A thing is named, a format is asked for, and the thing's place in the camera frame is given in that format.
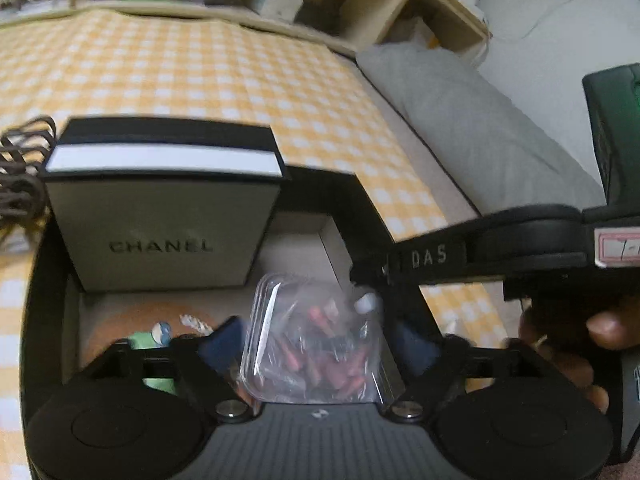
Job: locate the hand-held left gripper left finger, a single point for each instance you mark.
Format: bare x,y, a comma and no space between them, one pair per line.
225,347

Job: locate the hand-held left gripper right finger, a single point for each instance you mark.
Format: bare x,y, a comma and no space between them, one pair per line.
415,337

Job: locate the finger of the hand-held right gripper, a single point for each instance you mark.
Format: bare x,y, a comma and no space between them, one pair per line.
372,267

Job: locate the clear case with pink pieces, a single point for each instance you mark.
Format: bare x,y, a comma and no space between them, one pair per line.
310,340

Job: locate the cork coaster green figure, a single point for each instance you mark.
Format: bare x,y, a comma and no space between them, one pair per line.
115,325

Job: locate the brown hair claw clip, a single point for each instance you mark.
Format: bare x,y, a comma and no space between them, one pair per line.
22,175

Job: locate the person's right hand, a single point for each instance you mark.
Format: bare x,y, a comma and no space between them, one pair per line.
575,360

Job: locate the grey pillow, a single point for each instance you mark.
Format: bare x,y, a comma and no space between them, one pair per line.
475,125

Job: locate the long wooden shelf unit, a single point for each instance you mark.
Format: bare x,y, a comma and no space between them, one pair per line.
375,15

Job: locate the white tissue box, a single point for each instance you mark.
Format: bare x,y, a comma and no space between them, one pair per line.
275,0

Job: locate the yellow checked mat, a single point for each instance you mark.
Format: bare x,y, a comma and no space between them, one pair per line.
150,70

